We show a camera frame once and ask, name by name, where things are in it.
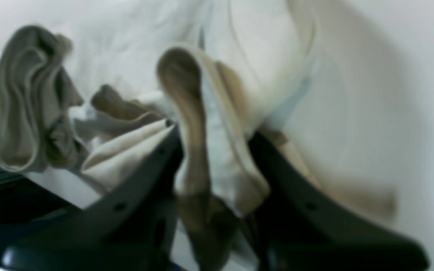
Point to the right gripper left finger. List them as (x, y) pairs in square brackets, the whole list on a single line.
[(130, 229)]

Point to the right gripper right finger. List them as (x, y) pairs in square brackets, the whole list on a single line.
[(301, 229)]

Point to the light grey t-shirt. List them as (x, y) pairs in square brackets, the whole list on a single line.
[(118, 42)]

